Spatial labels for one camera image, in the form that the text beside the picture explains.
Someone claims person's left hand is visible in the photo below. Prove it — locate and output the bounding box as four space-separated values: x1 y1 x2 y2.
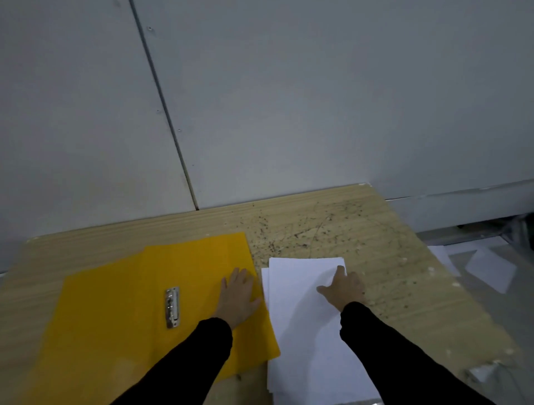
212 268 264 330

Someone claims person's right hand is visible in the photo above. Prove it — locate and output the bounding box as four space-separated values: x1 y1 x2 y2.
316 265 368 313

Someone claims gathered white papers stack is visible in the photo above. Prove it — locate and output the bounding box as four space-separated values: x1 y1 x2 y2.
261 257 383 405

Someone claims white paper sheet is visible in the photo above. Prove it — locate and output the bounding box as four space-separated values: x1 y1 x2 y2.
464 248 517 294
427 245 462 278

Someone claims yellow folder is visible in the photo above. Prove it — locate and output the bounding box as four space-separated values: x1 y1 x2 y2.
23 232 281 405

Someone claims person's left forearm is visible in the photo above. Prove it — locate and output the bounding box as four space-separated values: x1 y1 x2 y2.
110 318 234 405

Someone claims person's right forearm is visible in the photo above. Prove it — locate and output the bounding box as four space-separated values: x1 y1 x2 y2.
339 302 495 405

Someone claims silver metal folder clip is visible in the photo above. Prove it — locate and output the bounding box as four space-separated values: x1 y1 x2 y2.
165 287 180 329

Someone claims white power adapter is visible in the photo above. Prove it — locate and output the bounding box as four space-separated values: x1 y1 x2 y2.
467 360 501 384

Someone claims clear plastic wrapping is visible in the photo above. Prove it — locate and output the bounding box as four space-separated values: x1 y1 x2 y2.
500 215 534 251

